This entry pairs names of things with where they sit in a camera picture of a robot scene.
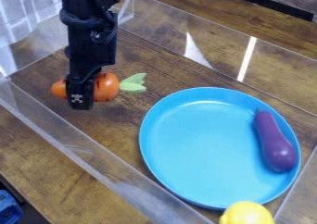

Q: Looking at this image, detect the blue plastic object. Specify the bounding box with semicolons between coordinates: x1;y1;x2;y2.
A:
0;190;23;224

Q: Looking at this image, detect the clear acrylic enclosure wall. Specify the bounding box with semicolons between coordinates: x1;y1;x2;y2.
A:
0;0;317;224

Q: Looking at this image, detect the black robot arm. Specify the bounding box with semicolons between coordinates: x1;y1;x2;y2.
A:
59;0;121;110

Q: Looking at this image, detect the blue round plate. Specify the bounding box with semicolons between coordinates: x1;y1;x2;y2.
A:
140;87;300;209

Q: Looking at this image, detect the orange toy carrot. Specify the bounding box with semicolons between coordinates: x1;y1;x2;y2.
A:
51;72;146;103

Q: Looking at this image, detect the yellow toy fruit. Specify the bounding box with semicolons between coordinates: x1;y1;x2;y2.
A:
220;201;276;224

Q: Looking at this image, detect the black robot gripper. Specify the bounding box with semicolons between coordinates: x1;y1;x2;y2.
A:
59;9;118;110

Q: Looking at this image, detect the purple toy eggplant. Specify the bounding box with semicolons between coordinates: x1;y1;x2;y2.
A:
255;107;299;173

